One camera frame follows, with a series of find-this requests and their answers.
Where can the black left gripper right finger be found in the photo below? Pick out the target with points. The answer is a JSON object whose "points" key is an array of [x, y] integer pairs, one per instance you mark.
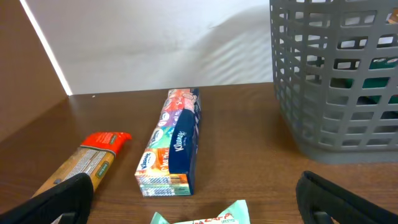
{"points": [[322, 201]]}

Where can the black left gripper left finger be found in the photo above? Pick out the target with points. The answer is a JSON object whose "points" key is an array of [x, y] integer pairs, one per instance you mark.
{"points": [[70, 199]]}

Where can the orange spaghetti pasta package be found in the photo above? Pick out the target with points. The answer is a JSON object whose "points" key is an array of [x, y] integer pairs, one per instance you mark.
{"points": [[93, 157]]}

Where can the mint green snack wrapper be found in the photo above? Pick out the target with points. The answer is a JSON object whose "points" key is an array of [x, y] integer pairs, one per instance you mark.
{"points": [[236, 213]]}

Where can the Kleenex tissue multipack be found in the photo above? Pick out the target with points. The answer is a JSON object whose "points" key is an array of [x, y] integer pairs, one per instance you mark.
{"points": [[167, 166]]}

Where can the grey plastic basket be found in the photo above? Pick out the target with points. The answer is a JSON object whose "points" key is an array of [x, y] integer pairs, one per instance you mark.
{"points": [[314, 42]]}

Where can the green snack bag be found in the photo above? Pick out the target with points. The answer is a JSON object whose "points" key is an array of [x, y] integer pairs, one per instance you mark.
{"points": [[376, 63]]}

